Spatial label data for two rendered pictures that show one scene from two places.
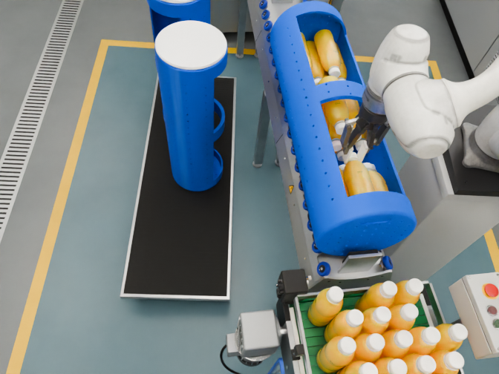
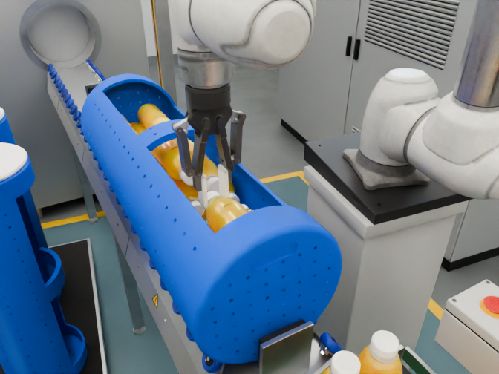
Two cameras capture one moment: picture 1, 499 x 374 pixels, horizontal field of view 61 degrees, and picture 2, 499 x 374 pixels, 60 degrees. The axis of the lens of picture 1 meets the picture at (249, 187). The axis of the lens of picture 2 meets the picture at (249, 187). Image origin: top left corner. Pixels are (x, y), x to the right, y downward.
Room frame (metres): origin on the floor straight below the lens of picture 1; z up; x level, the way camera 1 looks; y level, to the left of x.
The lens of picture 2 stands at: (0.08, -0.18, 1.62)
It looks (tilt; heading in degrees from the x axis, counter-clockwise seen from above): 32 degrees down; 345
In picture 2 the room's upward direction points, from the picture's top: straight up
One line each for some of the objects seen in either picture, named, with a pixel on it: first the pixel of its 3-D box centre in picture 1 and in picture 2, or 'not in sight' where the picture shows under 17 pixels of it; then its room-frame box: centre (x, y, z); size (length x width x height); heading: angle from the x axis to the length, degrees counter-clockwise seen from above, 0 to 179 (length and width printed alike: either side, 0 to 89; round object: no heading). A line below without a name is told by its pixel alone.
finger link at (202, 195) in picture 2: (347, 152); (202, 189); (0.76, -0.27, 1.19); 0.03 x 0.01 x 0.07; 14
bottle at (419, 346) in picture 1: (414, 343); not in sight; (0.30, -0.50, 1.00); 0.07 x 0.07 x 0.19
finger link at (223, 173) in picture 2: (362, 151); (223, 183); (0.77, -0.31, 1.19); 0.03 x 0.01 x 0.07; 14
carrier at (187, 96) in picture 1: (194, 119); (18, 280); (1.31, 0.30, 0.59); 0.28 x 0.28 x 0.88
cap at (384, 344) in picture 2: (414, 286); (384, 345); (0.43, -0.47, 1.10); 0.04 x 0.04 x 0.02
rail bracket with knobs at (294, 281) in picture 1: (293, 286); not in sight; (0.43, -0.17, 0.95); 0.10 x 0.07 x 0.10; 104
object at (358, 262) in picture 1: (358, 261); (284, 355); (0.52, -0.35, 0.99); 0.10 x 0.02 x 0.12; 104
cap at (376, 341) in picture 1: (375, 342); not in sight; (0.27, -0.36, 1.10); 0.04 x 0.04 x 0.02
